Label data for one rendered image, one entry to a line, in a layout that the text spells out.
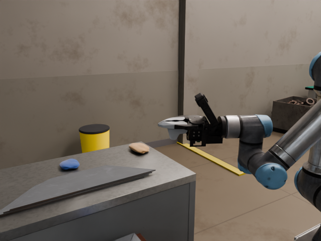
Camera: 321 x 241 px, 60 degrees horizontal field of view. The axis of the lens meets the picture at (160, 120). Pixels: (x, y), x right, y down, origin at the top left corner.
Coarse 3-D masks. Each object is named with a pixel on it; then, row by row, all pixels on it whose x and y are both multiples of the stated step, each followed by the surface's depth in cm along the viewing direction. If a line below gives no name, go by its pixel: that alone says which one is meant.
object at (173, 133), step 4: (160, 124) 87; (164, 124) 87; (168, 124) 86; (172, 124) 86; (168, 128) 87; (172, 128) 86; (172, 132) 88; (176, 132) 88; (180, 132) 88; (184, 132) 88; (172, 136) 88; (176, 136) 88
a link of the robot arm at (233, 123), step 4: (224, 116) 90; (228, 116) 89; (232, 116) 89; (236, 116) 89; (228, 120) 87; (232, 120) 88; (236, 120) 88; (228, 124) 87; (232, 124) 87; (236, 124) 87; (228, 128) 87; (232, 128) 87; (236, 128) 87; (228, 132) 87; (232, 132) 87; (236, 132) 87; (228, 136) 88; (232, 136) 88; (236, 136) 89
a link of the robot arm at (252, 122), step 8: (240, 120) 88; (248, 120) 88; (256, 120) 88; (264, 120) 88; (240, 128) 87; (248, 128) 87; (256, 128) 88; (264, 128) 88; (272, 128) 88; (240, 136) 89; (248, 136) 89; (256, 136) 88; (264, 136) 90
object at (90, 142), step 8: (80, 128) 373; (88, 128) 373; (96, 128) 373; (104, 128) 373; (80, 136) 368; (88, 136) 359; (96, 136) 360; (104, 136) 367; (88, 144) 363; (96, 144) 363; (104, 144) 370
